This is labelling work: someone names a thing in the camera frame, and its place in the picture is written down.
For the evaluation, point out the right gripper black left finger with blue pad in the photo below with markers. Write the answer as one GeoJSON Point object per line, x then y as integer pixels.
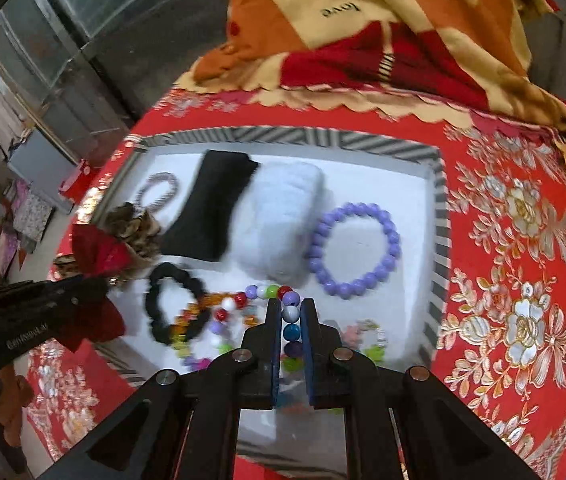
{"type": "Point", "coordinates": [245, 378]}

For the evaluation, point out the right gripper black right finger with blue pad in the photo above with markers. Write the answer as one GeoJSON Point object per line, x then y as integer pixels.
{"type": "Point", "coordinates": [340, 377]}

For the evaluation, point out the red fabric flower hairpiece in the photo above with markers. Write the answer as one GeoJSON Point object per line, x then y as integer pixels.
{"type": "Point", "coordinates": [95, 317]}

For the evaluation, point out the black hair scrunchie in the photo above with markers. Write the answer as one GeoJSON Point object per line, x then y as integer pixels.
{"type": "Point", "coordinates": [176, 305]}

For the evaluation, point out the leopard print bow scrunchie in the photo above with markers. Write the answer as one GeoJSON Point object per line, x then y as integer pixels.
{"type": "Point", "coordinates": [128, 232]}

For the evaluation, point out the light blue fuzzy hair clip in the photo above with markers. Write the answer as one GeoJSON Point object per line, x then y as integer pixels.
{"type": "Point", "coordinates": [272, 222]}

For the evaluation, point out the red bag on floor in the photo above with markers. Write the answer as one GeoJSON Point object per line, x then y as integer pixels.
{"type": "Point", "coordinates": [77, 184]}

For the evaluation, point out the black fuzzy hair clip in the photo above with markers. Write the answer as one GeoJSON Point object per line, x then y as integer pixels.
{"type": "Point", "coordinates": [201, 231]}

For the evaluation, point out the striped white tray box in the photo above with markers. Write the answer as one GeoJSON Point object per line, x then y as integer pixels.
{"type": "Point", "coordinates": [400, 315]}

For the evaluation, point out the red floral embroidered tablecloth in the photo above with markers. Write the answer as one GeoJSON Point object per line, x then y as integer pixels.
{"type": "Point", "coordinates": [501, 343]}

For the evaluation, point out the metal glass door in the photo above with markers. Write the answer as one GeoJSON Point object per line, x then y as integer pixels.
{"type": "Point", "coordinates": [85, 71]}

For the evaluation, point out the orange red floral blanket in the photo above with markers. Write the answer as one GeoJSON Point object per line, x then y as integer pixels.
{"type": "Point", "coordinates": [473, 52]}

